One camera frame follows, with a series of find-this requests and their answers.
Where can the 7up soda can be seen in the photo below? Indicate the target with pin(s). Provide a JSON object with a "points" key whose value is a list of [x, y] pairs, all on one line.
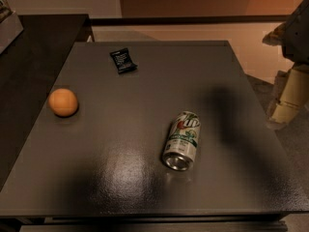
{"points": [[182, 142]]}

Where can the orange ball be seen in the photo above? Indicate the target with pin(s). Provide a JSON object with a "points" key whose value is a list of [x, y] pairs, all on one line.
{"points": [[63, 102]]}

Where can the black snack packet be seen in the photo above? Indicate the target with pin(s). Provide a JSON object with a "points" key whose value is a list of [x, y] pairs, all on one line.
{"points": [[123, 61]]}

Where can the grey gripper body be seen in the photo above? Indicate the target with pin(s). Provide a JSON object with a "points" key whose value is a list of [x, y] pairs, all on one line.
{"points": [[296, 38]]}

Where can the grey box at left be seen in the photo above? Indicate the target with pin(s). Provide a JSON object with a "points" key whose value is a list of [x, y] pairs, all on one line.
{"points": [[10, 25]]}

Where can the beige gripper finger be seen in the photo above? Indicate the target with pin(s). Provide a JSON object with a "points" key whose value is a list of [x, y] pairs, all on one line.
{"points": [[289, 94], [276, 36]]}

